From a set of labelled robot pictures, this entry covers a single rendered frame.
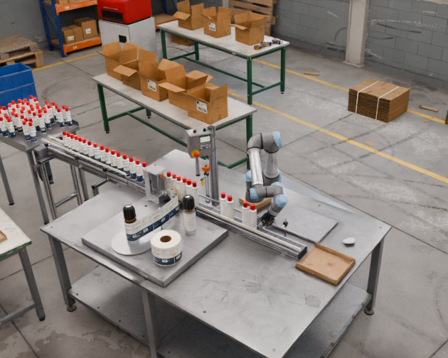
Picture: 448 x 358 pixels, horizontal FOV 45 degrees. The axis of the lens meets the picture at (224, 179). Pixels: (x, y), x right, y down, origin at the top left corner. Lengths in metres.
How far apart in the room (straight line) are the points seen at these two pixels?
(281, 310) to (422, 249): 2.26
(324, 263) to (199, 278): 0.83
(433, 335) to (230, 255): 1.71
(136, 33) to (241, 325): 6.67
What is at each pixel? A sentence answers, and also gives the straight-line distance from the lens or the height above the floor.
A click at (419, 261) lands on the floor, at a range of 5.20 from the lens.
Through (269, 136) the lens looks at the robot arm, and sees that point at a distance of 3.78.
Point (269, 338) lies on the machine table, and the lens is 3.21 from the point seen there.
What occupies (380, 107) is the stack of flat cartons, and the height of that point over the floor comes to 0.18.
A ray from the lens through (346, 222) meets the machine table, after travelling 4.09.
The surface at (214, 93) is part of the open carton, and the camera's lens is 5.51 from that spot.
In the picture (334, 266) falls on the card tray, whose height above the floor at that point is 0.83.
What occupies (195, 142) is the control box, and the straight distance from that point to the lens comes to 3.90.
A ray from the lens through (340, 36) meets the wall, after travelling 9.79.
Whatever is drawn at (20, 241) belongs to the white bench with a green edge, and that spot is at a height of 0.80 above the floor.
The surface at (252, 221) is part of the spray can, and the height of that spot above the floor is 0.96.
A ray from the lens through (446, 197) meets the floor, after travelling 6.13.
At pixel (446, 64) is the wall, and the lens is 8.80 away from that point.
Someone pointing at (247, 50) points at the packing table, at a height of 0.78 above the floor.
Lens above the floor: 3.20
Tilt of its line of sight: 31 degrees down
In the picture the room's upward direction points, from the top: 3 degrees counter-clockwise
